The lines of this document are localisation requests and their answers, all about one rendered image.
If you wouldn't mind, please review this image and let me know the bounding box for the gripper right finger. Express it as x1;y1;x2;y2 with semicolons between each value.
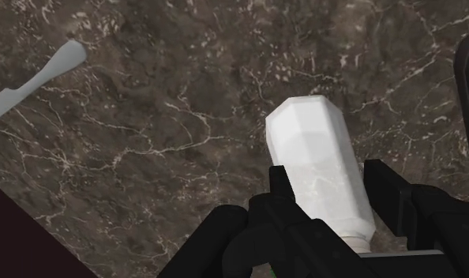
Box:
363;159;469;278

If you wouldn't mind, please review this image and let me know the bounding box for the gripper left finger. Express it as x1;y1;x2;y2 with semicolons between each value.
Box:
156;164;378;278

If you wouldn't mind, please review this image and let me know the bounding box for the white faceted bottle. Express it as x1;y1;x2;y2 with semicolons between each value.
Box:
265;95;377;254

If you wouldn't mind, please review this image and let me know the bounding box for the grey table knife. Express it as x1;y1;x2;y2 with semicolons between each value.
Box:
0;39;88;126

